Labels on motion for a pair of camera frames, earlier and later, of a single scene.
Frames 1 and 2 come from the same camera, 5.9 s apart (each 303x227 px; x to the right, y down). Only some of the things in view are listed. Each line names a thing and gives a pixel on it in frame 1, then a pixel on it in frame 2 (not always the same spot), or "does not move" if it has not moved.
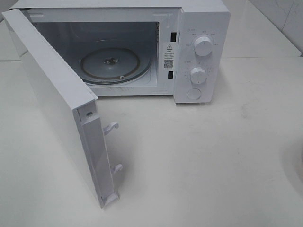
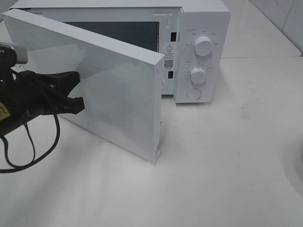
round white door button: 193,93 does not move
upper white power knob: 203,46 does not move
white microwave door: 79,113 → 121,86
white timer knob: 198,75 does not move
